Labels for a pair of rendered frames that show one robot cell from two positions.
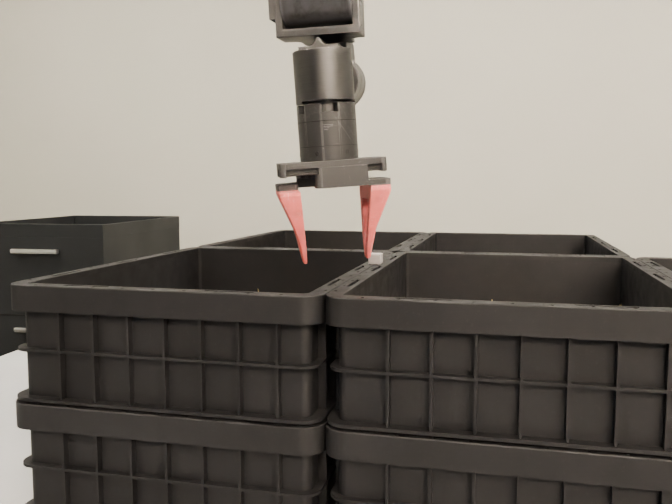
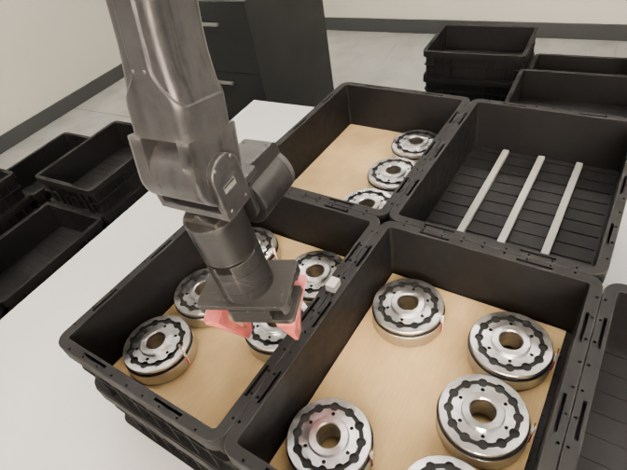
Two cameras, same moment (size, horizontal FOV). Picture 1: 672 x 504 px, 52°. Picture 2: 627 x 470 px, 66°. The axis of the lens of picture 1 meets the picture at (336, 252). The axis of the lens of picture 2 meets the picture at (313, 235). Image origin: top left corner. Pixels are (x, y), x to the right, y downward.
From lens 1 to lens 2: 60 cm
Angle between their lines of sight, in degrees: 43
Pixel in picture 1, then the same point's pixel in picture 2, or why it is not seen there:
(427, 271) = (407, 243)
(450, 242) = (491, 112)
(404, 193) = not seen: outside the picture
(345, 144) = (247, 293)
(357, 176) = (262, 317)
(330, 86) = (217, 259)
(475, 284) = (448, 263)
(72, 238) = (225, 12)
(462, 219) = not seen: outside the picture
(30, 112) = not seen: outside the picture
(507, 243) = (548, 119)
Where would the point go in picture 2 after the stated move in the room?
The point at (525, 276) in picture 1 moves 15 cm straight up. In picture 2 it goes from (493, 269) to (505, 182)
